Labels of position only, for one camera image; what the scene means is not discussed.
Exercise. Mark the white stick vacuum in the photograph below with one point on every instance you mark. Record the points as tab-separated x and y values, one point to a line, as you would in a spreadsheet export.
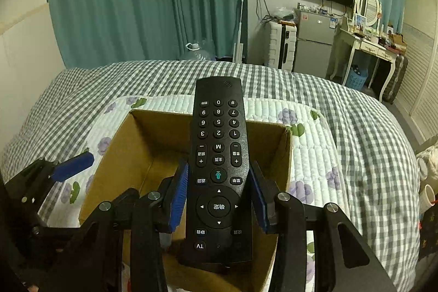
240	39

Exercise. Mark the dark patterned cloth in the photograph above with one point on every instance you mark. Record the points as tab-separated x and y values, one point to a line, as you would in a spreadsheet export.
429	234

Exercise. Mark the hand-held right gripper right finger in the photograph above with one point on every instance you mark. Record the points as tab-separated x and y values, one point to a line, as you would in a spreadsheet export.
261	206

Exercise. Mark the white louvered wardrobe door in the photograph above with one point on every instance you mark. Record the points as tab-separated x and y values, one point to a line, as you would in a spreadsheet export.
419	66

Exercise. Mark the white floral quilted mat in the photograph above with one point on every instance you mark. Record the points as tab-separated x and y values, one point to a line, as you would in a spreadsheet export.
308	155

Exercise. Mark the white dressing table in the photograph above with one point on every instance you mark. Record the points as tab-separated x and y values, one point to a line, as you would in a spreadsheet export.
369	45

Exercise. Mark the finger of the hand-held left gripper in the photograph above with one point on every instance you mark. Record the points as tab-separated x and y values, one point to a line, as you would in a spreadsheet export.
72	167

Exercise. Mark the brown cardboard box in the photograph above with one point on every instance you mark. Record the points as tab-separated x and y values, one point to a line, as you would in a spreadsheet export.
137	148

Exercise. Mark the clear plastic bag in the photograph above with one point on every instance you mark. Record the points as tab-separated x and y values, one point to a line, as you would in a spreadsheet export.
284	13

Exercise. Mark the grey checkered bed sheet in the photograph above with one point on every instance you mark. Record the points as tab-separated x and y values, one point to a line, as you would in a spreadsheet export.
373	148

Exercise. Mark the blue plastic basket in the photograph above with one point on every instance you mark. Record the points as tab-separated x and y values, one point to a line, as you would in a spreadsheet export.
356	77

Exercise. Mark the grey refrigerator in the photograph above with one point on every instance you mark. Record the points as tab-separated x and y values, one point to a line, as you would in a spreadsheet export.
313	45

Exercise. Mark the white cup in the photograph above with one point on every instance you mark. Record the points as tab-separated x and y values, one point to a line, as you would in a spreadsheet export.
428	198

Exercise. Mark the clear water jug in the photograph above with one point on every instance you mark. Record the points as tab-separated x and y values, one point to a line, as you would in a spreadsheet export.
195	53

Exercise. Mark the black remote control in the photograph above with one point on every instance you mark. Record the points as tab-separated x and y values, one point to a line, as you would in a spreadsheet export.
217	155

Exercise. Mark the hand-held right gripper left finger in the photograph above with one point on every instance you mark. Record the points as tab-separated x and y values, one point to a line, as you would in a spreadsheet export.
180	196

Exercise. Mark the white oval mirror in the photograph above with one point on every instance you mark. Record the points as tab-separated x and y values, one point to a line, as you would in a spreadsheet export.
368	4

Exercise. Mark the white ribbed suitcase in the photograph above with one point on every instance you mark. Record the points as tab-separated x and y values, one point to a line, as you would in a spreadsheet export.
275	45

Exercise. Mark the dark suitcase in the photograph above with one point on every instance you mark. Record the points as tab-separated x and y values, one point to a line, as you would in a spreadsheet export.
397	78

